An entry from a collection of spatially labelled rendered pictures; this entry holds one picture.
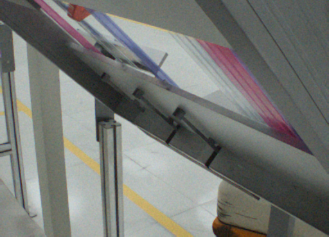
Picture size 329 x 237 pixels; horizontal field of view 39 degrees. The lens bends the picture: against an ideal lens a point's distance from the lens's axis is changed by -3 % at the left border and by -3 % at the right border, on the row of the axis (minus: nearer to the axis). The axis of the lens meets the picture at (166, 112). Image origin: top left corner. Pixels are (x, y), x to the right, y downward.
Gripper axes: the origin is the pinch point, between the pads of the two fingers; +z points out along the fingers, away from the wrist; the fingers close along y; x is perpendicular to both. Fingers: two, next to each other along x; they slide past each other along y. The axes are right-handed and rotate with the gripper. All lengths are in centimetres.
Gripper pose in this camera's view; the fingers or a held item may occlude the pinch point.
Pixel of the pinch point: (76, 13)
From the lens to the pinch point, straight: 71.0
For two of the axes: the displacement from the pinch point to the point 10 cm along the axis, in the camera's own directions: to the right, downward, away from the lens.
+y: 6.1, 3.2, -7.3
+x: 6.0, 4.2, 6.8
